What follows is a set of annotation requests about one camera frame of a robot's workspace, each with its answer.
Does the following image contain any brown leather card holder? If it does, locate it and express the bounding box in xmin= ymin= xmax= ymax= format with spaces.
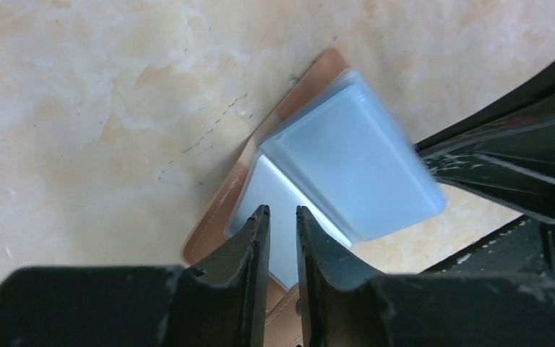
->
xmin=181 ymin=46 xmax=448 ymax=347

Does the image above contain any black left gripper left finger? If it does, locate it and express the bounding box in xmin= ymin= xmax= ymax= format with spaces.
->
xmin=0 ymin=205 xmax=270 ymax=346

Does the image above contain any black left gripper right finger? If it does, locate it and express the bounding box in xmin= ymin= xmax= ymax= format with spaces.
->
xmin=296 ymin=206 xmax=555 ymax=346

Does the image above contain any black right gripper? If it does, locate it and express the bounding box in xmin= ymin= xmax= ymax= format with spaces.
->
xmin=416 ymin=61 xmax=555 ymax=278

